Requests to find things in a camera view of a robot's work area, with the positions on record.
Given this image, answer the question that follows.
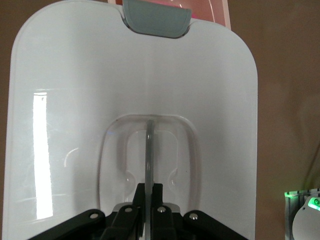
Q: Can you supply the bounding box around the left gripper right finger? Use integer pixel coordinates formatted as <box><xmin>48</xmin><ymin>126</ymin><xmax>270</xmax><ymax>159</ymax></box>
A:
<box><xmin>151</xmin><ymin>183</ymin><xmax>247</xmax><ymax>240</ymax></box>

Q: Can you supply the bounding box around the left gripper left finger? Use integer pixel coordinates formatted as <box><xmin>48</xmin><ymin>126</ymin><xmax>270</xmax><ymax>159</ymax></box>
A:
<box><xmin>27</xmin><ymin>183</ymin><xmax>147</xmax><ymax>240</ymax></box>

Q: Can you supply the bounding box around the white plastic box lid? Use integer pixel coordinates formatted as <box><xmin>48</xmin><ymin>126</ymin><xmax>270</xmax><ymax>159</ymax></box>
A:
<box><xmin>3</xmin><ymin>0</ymin><xmax>260</xmax><ymax>240</ymax></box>

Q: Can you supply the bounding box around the pink plastic box base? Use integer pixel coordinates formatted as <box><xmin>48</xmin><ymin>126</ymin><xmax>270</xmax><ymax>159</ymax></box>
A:
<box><xmin>107</xmin><ymin>0</ymin><xmax>232</xmax><ymax>30</ymax></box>

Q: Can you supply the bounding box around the grey lid latch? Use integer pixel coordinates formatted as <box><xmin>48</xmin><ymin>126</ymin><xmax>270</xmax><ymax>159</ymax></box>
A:
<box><xmin>121</xmin><ymin>0</ymin><xmax>193</xmax><ymax>39</ymax></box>

